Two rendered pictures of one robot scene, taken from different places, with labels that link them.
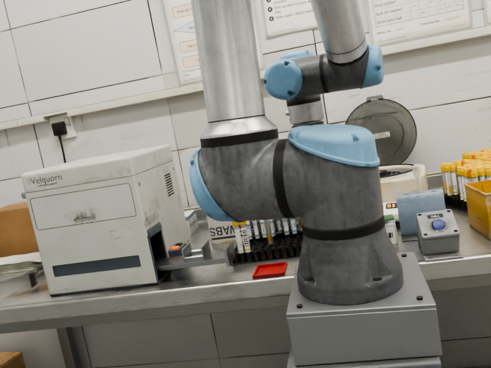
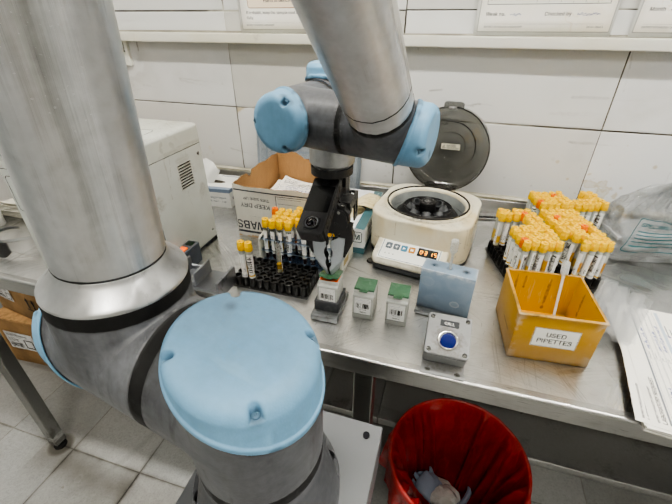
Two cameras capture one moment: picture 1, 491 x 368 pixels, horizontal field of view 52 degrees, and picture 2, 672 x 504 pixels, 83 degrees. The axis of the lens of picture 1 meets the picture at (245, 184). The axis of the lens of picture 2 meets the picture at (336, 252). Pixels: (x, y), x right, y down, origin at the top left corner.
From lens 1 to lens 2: 0.57 m
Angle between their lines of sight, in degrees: 24
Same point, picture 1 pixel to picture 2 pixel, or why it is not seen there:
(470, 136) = (547, 169)
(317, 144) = (180, 410)
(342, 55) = (361, 123)
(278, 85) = (271, 133)
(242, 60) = (71, 181)
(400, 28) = (517, 12)
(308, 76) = (317, 129)
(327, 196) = (204, 467)
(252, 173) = (102, 377)
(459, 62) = (572, 78)
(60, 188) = not seen: hidden behind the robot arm
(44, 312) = not seen: hidden behind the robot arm
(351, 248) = not seen: outside the picture
